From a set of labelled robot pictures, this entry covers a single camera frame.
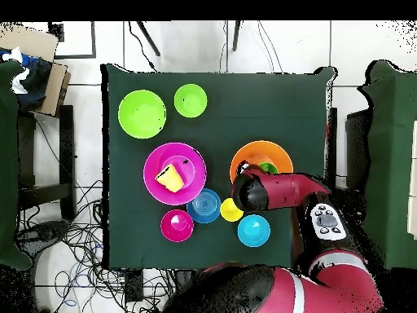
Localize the ridged yellow cup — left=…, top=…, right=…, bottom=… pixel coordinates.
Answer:
left=154, top=163, right=186, bottom=193

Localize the large pink bowl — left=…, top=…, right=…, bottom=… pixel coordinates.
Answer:
left=142, top=141, right=208, bottom=206

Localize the large orange bowl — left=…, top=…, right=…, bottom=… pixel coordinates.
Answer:
left=230, top=140, right=294, bottom=184

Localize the ridged green cup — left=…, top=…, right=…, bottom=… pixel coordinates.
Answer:
left=258, top=161, right=280, bottom=175

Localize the dark blue bowl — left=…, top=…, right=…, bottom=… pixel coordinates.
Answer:
left=186, top=187, right=222, bottom=225

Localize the smooth yellow cup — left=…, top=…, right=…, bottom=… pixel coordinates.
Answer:
left=220, top=197, right=245, bottom=223

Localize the small red bowl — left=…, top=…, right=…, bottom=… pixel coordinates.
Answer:
left=160, top=209, right=195, bottom=244

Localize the small light blue bowl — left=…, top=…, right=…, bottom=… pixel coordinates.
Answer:
left=236, top=214, right=271, bottom=248

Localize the small green bowl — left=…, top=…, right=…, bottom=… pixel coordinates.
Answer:
left=173, top=83, right=209, bottom=119

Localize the large green bowl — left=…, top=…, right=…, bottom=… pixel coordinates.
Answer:
left=117, top=89, right=167, bottom=140

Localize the dark green tablecloth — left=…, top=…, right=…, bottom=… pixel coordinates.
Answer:
left=353, top=59, right=417, bottom=270
left=0, top=60, right=33, bottom=271
left=100, top=63, right=338, bottom=273

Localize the black tripod leg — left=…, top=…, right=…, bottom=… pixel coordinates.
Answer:
left=231, top=20, right=243, bottom=52
left=135, top=20, right=161, bottom=57

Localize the black stool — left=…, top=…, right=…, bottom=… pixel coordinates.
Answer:
left=15, top=104, right=77, bottom=221

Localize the black cabinet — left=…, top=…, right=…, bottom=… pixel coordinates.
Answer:
left=345, top=108, right=371, bottom=190

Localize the blue and black bag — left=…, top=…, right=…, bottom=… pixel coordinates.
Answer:
left=0, top=46, right=53, bottom=112

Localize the cardboard box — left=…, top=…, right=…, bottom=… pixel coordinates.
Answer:
left=0, top=21, right=72, bottom=117

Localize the black floor cable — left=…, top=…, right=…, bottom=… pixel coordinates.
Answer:
left=127, top=20, right=158, bottom=72

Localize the black frame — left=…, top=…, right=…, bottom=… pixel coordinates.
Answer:
left=47, top=20, right=98, bottom=60

